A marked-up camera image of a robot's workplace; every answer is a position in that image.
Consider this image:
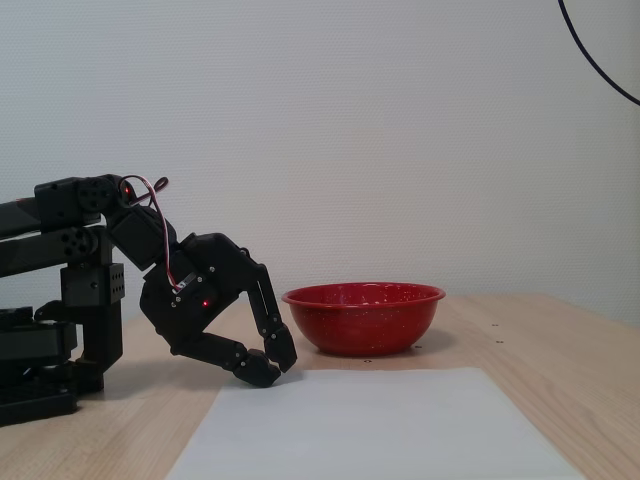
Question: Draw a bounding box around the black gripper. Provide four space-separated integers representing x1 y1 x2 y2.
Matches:
137 231 299 389

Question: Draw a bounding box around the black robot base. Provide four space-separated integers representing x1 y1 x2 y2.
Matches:
0 299 107 428

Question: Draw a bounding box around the red speckled bowl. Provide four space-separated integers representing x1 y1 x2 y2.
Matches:
280 282 447 358

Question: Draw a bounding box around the white paper sheet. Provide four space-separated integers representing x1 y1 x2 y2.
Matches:
163 367 586 480

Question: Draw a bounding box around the black wall cable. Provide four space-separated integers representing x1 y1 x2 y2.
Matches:
556 0 640 108

